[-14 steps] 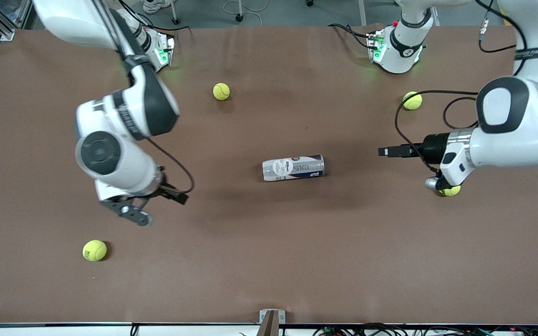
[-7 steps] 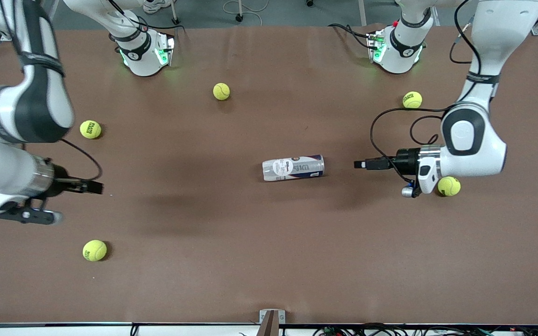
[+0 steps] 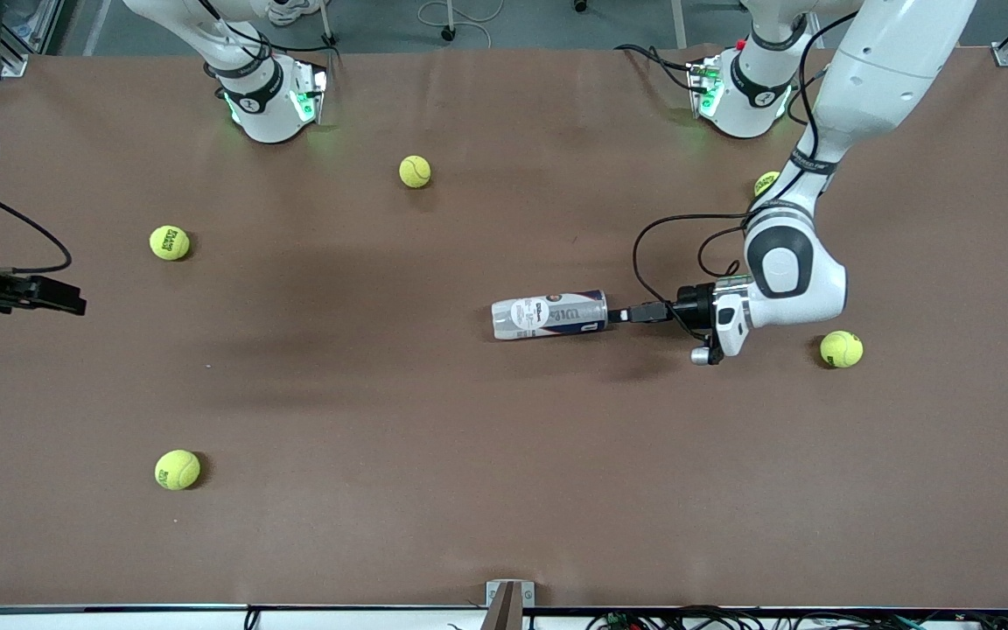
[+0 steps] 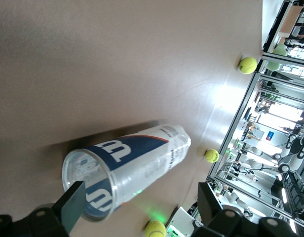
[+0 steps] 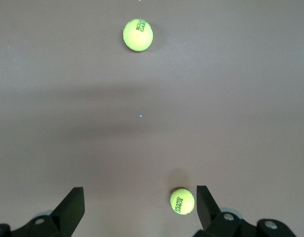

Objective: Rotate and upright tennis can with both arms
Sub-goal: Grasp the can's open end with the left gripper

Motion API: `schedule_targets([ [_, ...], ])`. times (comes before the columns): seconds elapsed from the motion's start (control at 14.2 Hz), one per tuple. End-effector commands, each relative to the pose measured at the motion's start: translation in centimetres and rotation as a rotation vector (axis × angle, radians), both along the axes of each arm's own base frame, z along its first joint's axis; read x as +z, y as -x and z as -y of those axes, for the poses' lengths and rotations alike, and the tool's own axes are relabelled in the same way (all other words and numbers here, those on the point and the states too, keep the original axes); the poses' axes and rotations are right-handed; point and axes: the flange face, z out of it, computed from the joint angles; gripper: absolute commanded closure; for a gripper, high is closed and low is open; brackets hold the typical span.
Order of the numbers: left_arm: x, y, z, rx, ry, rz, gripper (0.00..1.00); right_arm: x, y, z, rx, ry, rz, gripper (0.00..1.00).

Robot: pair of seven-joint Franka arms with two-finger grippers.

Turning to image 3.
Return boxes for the white floor cable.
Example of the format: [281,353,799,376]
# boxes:
[416,0,505,49]

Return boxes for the clear Wilson tennis ball can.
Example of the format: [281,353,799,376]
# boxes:
[492,290,610,341]

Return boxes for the black right arm base cable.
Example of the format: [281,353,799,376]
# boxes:
[237,26,336,67]

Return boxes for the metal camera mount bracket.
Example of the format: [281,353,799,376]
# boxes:
[485,579,536,630]

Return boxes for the black arm base cable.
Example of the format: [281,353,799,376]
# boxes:
[237,26,336,67]
[615,44,699,93]

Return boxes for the white shoe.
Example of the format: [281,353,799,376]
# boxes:
[268,0,330,27]

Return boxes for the black left arm base cable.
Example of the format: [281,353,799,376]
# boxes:
[615,44,699,93]

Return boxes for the black cable bundle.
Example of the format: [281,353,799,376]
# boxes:
[587,605,1008,630]

